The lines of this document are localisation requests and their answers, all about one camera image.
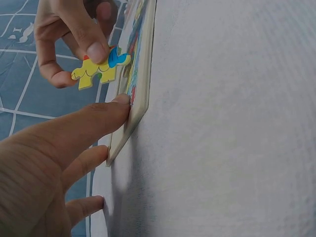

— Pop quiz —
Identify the person's right hand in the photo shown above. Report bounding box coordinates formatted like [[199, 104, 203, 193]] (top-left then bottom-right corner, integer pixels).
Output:
[[34, 0, 119, 89]]

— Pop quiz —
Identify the yellow and blue puzzle piece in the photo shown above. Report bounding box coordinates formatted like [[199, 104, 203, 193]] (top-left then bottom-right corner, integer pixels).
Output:
[[71, 45, 132, 91]]

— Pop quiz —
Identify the colourful puzzle board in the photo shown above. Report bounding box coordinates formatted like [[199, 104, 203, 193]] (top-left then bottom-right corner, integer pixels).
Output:
[[106, 0, 157, 168]]

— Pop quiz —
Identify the person's left hand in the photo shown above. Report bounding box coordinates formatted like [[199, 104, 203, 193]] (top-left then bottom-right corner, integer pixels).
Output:
[[0, 93, 131, 237]]

